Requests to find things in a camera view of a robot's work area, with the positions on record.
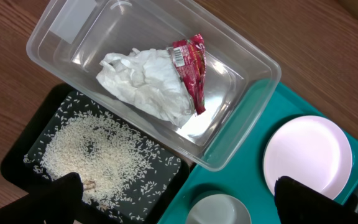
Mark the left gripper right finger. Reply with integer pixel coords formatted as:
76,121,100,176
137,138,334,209
274,176,358,224

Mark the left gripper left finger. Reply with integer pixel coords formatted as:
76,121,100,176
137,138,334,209
0,172,83,224

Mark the pink plate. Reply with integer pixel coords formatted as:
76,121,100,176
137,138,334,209
263,115,353,200

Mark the white rice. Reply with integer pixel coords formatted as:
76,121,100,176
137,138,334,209
23,90,188,223

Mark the grey bowl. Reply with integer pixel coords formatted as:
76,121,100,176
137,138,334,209
185,194,252,224

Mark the white tissue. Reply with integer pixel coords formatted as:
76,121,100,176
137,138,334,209
96,48,195,128

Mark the red snack wrapper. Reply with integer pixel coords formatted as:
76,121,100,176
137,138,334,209
167,34,206,115

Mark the teal serving tray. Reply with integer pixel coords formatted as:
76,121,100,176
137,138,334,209
157,82,358,224

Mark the black tray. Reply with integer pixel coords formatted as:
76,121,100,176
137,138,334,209
1,84,190,223

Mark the clear plastic bin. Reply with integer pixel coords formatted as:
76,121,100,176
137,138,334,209
26,0,281,171

